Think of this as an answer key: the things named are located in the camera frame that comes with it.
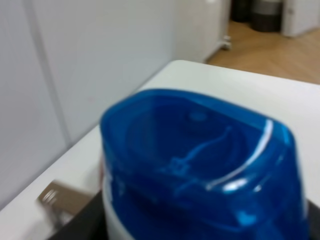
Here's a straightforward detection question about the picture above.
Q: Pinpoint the dark striped bin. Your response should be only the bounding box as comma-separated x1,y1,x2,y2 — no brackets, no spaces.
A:
250,0,283,33

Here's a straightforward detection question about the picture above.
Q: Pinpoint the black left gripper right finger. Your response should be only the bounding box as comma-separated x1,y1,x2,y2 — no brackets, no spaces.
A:
308,200,320,240

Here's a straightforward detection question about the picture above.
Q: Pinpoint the black bin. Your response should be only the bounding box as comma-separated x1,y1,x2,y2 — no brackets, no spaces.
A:
231,0,253,23

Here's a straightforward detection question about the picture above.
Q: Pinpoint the white bottle blue cap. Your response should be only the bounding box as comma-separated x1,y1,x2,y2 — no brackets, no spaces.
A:
100,89,310,240

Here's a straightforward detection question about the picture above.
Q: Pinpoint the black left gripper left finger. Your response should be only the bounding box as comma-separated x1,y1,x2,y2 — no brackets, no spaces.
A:
49,191,109,240

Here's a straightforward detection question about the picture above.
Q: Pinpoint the white cabinet door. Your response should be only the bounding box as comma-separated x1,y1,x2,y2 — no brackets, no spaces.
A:
281,0,320,38

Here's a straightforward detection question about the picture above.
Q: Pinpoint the white rolling partition panel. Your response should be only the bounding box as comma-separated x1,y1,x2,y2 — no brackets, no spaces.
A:
174,0,231,63

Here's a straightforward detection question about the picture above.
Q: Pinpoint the brown green long box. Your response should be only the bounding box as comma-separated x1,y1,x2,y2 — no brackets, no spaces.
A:
36,180,97,231

